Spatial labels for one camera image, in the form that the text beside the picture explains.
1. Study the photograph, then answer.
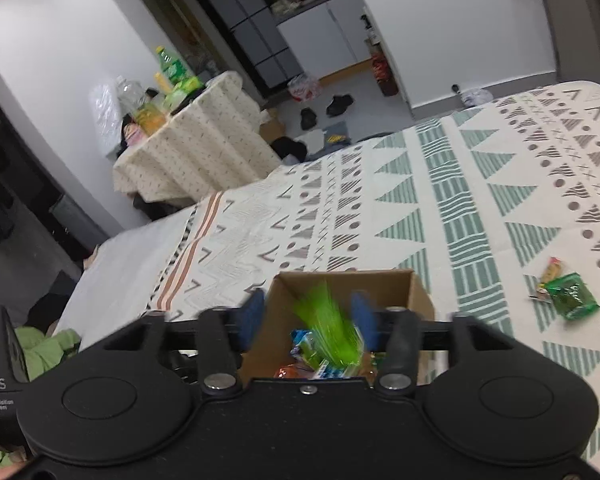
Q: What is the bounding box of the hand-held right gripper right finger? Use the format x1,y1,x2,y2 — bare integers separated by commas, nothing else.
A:
351,291,516,394

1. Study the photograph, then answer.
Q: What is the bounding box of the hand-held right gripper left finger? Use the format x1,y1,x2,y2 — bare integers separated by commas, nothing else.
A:
102,292,266,394

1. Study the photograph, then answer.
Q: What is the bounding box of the brown cardboard box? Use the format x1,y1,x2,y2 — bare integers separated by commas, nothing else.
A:
236,269,437,392

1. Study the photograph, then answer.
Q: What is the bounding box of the lime green snack packet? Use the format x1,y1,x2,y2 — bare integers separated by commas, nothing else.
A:
291,281,367,380

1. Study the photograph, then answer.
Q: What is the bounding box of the blue snack packet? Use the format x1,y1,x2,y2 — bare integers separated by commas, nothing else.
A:
288,329,338,380

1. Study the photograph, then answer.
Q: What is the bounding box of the orange snack packet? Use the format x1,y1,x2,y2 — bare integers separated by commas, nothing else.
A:
273,363,312,381

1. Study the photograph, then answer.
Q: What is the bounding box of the green-edged bread packet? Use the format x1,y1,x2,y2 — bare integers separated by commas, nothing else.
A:
362,351,389,377

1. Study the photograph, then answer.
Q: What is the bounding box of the green garment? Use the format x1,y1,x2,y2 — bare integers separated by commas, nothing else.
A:
0,326,82,480

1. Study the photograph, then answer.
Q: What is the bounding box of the plain white bedsheet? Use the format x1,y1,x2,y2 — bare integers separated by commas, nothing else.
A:
54,204,198,337

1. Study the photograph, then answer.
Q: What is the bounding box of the dark clothes pile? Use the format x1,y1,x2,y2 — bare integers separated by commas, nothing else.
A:
269,134,309,164

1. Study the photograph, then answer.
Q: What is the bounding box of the patterned bed cover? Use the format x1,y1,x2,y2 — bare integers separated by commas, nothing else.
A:
147,79,600,462

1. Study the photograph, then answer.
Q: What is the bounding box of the dark cabinet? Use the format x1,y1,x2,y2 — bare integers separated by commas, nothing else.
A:
0,79,112,273

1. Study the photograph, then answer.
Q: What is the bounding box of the table with dotted cloth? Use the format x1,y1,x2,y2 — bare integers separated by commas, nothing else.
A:
111,70,284,209

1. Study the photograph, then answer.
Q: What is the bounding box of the small yellow snack packet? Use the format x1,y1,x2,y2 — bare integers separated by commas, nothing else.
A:
529,256,564,304

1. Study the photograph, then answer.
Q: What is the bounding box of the small cardboard carton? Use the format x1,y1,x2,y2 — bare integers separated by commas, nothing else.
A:
257,109,287,144

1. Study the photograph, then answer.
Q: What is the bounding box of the dark green snack packet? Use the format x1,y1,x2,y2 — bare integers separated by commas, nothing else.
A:
544,272,600,322

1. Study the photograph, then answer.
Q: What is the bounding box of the orange juice bottle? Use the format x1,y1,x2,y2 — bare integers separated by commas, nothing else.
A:
131,101,169,137

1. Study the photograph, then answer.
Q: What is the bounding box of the plastic-wrapped water bottle pack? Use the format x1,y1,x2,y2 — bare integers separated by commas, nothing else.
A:
286,73,324,102

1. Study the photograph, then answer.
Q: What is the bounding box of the white plastic bag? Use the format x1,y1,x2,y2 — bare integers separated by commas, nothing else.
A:
459,86,497,108

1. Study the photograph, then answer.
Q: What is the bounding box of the clear plastic bottle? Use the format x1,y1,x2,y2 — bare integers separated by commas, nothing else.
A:
115,75,147,112

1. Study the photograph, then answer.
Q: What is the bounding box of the green soda bottle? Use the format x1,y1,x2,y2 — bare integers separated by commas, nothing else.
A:
154,45,197,92

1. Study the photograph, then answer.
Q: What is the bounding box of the white cabinet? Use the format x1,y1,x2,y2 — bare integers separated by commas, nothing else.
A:
274,0,377,82

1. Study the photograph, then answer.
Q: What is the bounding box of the black refrigerator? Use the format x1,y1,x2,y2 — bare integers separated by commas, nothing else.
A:
179,0,307,99

